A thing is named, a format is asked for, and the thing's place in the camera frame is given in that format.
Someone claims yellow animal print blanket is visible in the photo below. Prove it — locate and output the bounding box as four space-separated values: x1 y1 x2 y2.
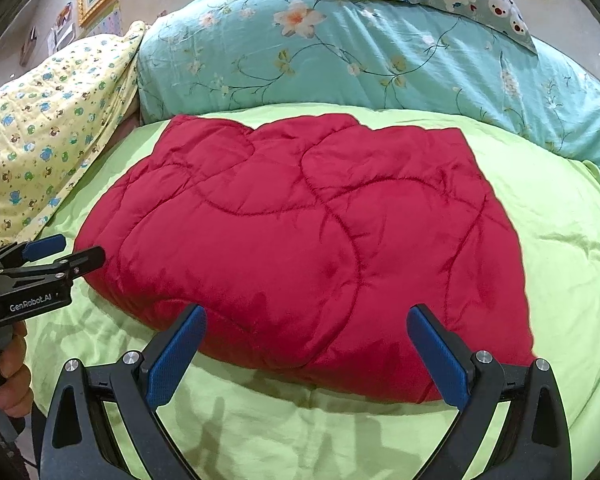
0 20 148 256

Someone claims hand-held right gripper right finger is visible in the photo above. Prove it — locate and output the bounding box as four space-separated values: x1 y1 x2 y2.
407 304 573 480

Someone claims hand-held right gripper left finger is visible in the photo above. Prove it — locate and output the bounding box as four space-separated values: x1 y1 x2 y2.
39 304 208 480

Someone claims paper wall sticker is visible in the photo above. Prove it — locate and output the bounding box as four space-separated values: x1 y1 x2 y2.
20 27 39 64
50 2 76 51

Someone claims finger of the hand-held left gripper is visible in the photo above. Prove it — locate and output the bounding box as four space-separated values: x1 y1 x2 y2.
0 246 106 282
0 234 67 267

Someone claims person's left hand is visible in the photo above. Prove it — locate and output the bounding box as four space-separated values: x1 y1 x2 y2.
0 320 34 418

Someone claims red puffer jacket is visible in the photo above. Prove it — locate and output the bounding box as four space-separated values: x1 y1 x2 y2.
74 114 537 405

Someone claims lime green bed sheet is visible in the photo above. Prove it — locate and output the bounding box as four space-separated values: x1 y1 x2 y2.
27 102 600 480

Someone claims teal floral quilt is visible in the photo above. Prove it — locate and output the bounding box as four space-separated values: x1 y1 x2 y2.
137 0 600 188

